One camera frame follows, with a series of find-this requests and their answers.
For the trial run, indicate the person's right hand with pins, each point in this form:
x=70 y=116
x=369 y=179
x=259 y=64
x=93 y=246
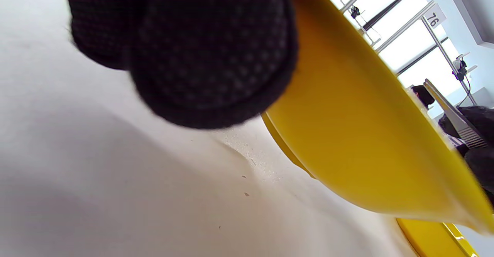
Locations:
x=478 y=164

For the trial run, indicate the person's left hand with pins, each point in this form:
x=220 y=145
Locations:
x=200 y=56

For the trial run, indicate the silver metal tweezers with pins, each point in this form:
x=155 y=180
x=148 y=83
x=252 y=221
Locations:
x=459 y=120

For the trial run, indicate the yellow plastic bowl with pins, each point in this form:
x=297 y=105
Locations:
x=366 y=133
x=428 y=241

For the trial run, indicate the white number sign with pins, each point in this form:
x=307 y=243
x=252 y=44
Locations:
x=434 y=17

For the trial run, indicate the black camera on frame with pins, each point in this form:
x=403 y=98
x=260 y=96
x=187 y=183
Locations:
x=460 y=70
x=354 y=11

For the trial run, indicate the white metal frame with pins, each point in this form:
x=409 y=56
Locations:
x=405 y=26

